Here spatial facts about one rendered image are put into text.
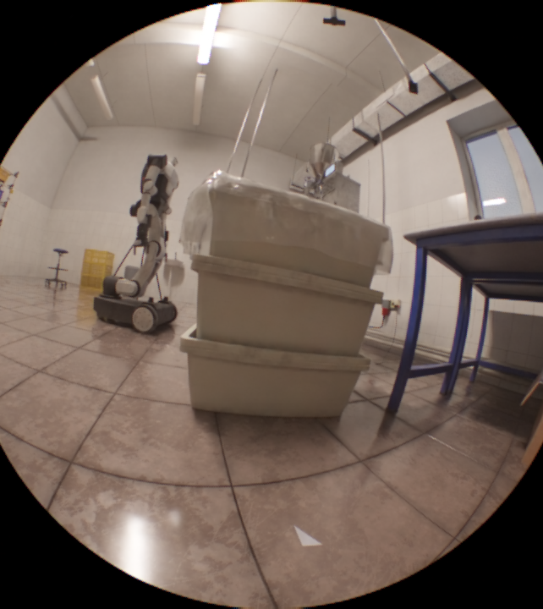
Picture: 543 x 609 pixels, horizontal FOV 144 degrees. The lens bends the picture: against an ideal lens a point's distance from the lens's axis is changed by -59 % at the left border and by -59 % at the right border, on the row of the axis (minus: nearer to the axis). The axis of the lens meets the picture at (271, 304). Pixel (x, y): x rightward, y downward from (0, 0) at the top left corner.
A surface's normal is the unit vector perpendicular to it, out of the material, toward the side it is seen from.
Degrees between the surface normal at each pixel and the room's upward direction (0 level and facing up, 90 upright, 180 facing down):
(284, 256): 96
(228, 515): 0
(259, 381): 96
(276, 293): 96
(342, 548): 0
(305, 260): 96
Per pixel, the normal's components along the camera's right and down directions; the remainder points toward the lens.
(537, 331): -0.93, -0.15
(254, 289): 0.16, 0.15
